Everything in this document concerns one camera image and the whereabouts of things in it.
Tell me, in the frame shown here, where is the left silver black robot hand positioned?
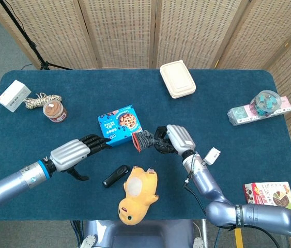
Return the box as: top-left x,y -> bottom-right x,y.
49,134 -> 112,181

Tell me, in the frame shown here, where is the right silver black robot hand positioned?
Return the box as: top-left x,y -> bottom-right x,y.
153,124 -> 196,156

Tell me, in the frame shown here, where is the grey knit glove orange cuff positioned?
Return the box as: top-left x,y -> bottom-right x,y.
131,130 -> 161,153

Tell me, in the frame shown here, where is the small white carton box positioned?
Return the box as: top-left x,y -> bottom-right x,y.
203,147 -> 221,166

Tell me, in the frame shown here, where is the clear jar brown sauce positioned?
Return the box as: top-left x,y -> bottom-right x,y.
42,101 -> 68,123

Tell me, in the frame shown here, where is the black stapler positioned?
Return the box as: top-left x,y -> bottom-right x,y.
102,165 -> 130,189

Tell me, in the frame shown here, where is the blue cookie box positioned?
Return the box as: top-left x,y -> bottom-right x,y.
97,104 -> 143,147

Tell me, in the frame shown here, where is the beige lidded lunch box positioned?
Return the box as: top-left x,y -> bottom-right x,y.
159,59 -> 196,99

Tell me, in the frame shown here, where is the plastic wrapped tissue pack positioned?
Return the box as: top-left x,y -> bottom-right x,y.
227,96 -> 291,127

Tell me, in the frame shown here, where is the yellow plush toy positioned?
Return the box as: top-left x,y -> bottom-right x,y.
118,166 -> 159,226

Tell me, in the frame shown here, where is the dark blue table cloth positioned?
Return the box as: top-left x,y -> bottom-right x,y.
0,69 -> 291,222

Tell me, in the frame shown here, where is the large white carton box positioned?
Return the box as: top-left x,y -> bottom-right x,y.
0,80 -> 32,113

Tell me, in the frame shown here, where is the clear tub of clips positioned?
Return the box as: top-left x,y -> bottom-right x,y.
250,90 -> 282,116

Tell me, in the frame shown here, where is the grey-blue robot torso base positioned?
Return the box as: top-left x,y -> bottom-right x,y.
79,219 -> 208,248

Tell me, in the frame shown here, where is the red white snack box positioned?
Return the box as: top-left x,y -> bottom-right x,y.
243,181 -> 291,210

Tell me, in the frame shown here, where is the black tripod stand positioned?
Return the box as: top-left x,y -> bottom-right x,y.
0,0 -> 72,71

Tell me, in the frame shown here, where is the woven rattan folding screen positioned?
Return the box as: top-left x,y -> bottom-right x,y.
0,0 -> 291,248

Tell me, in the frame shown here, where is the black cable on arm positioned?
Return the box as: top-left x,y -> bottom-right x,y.
183,151 -> 208,226

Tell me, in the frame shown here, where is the coiled beige rope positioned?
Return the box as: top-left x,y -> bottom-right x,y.
23,92 -> 63,110

